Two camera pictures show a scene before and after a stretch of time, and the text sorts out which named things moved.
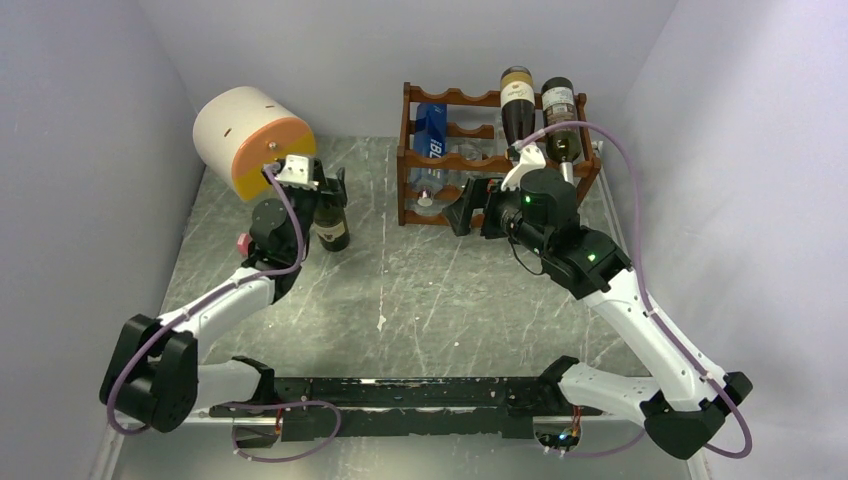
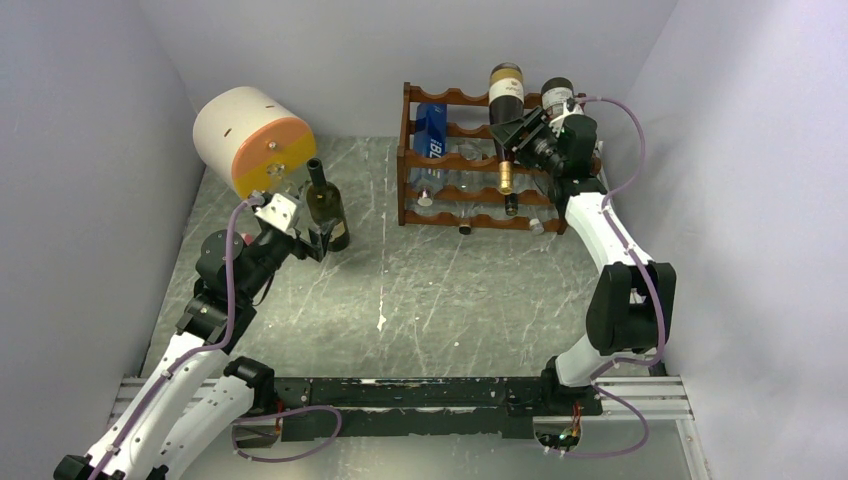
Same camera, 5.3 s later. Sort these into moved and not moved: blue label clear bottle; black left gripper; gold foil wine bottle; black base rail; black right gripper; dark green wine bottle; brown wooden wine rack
Moved: black left gripper; gold foil wine bottle; black right gripper
Not moved: black base rail; blue label clear bottle; dark green wine bottle; brown wooden wine rack
